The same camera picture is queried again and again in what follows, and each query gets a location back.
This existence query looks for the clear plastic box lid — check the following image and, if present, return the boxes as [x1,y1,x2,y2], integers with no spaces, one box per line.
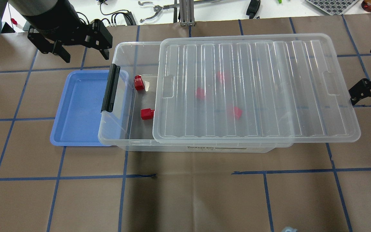
[153,33,361,147]

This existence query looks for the blue plastic tray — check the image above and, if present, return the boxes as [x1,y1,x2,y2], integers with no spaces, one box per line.
[50,70,133,146]

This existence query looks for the aluminium frame post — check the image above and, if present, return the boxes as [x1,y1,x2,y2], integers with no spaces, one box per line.
[179,0,195,27]

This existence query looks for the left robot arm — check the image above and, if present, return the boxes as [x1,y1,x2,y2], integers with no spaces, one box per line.
[0,0,112,63]

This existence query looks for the black power adapter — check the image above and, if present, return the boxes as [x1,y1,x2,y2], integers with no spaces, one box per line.
[246,0,261,19]

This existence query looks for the grey keyboard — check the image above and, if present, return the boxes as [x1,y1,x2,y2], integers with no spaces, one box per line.
[306,0,358,15]

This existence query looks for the red block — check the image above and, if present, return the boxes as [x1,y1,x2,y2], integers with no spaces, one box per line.
[134,75,145,91]
[195,88,206,101]
[215,72,228,85]
[140,108,155,120]
[227,107,243,120]

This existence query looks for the black box latch handle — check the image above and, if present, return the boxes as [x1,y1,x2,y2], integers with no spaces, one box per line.
[101,64,121,112]

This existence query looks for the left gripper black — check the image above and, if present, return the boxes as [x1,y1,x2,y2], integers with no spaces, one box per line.
[22,0,112,63]

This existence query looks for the red block under lid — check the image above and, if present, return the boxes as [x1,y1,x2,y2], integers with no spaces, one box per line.
[227,107,243,120]
[215,72,228,85]
[195,88,206,101]

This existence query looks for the clear plastic storage box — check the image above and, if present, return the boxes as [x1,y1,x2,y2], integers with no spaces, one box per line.
[112,41,294,153]

